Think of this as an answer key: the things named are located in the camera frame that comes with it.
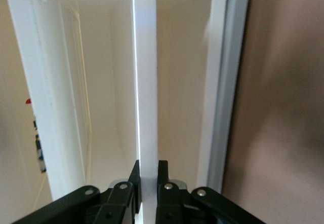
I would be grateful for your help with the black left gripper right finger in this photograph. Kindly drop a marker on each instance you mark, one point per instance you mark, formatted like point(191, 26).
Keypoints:
point(202, 206)

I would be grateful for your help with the red and black background device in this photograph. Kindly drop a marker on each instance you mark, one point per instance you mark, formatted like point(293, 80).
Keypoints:
point(38, 153)

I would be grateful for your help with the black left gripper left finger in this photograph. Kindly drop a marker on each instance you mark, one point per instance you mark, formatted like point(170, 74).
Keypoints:
point(76, 206)

